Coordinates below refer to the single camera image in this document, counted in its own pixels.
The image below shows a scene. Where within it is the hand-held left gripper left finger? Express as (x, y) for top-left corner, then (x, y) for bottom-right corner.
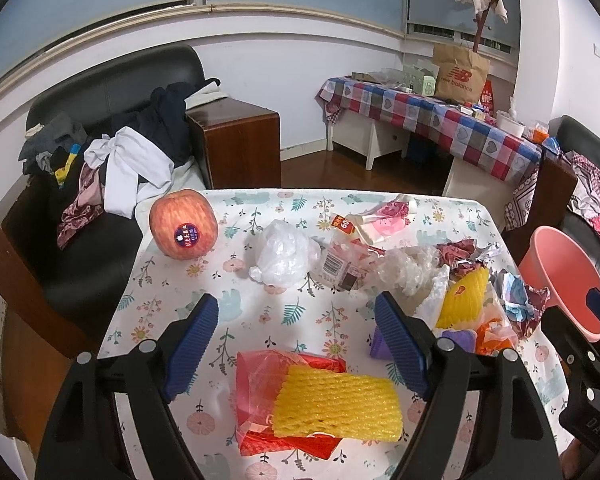
(35, 292), (221, 480)

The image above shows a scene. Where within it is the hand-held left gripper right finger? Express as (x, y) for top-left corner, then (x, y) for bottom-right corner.
(374, 291), (564, 480)

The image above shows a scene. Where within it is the pink plastic bucket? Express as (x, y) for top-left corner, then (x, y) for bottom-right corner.
(519, 226), (600, 343)

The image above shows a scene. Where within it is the red snack bag clear window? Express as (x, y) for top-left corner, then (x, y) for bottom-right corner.
(235, 350), (348, 458)

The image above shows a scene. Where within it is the maroon foil wrapper blue print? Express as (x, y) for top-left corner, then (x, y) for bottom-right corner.
(495, 270), (551, 336)

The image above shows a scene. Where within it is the large yellow foam net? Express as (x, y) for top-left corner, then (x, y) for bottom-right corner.
(271, 364), (405, 443)

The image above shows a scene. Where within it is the white foam sheet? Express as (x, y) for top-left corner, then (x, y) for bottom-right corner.
(415, 265), (451, 331)

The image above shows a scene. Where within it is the floral tablecloth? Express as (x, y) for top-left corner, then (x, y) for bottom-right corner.
(102, 187), (581, 480)

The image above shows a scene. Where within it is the clear crumpled plastic film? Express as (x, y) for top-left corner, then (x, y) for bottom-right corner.
(377, 247), (451, 296)

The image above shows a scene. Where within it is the small yellow foam net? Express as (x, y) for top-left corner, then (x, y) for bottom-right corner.
(440, 266), (491, 328)

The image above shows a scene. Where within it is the orange crumpled wrapper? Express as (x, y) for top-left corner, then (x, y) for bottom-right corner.
(475, 305), (518, 356)

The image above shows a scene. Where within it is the clear wrapper with barcode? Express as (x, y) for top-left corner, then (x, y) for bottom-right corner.
(307, 240), (386, 292)

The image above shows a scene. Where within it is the maroon silver foil wrapper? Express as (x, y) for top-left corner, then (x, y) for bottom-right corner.
(437, 239), (503, 276)

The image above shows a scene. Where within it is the pink floral clothes pile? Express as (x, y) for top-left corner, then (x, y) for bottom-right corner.
(567, 151), (600, 256)

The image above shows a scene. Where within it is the red apple with sticker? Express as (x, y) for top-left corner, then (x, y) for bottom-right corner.
(149, 188), (219, 262)

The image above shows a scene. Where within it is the wooden cabinet beside checkered table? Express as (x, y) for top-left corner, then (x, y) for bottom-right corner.
(522, 152), (578, 256)

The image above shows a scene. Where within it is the black leather armchair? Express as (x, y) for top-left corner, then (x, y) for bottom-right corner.
(5, 45), (216, 353)

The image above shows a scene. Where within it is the white crumpled plastic bag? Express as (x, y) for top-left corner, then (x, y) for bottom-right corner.
(249, 220), (326, 286)

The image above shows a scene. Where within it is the hanging floral cloth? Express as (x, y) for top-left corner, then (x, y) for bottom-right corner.
(505, 165), (540, 231)

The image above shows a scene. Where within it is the black leather sofa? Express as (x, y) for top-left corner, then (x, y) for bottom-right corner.
(550, 116), (600, 271)

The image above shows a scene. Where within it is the maroon floral cloth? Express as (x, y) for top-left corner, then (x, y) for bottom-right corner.
(56, 165), (106, 250)

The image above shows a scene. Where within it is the white garment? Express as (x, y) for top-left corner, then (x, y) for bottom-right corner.
(84, 127), (175, 218)

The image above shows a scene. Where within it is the wooden cabinet beside armchair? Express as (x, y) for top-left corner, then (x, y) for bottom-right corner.
(187, 97), (282, 191)

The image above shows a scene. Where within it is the white bowl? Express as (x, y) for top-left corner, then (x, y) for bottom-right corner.
(496, 110), (527, 137)

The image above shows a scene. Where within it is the white wooden table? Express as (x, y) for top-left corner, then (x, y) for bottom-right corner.
(327, 110), (506, 197)

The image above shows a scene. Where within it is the dark navy garment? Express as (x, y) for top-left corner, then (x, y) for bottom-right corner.
(112, 80), (221, 171)

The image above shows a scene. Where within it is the checkered tablecloth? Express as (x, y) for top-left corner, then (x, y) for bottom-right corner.
(316, 76), (543, 181)

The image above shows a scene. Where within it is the grey garment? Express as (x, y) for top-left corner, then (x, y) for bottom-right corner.
(20, 112), (88, 176)

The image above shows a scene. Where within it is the pale green box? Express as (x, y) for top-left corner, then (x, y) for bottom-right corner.
(402, 62), (438, 97)

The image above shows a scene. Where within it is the clear plastic packaging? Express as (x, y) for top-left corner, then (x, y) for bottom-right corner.
(370, 67), (411, 86)

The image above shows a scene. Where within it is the brown paper bag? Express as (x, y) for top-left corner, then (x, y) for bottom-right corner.
(432, 42), (491, 106)

